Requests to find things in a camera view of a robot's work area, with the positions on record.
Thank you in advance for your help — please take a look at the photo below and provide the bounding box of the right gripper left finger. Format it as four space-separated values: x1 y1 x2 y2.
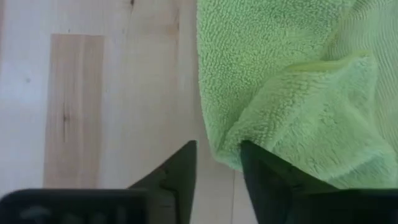
127 139 198 224

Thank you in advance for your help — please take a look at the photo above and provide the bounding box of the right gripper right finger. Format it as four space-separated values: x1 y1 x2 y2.
241 139 340 224

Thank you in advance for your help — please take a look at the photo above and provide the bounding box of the green microfiber towel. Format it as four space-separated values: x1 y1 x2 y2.
196 0 398 190

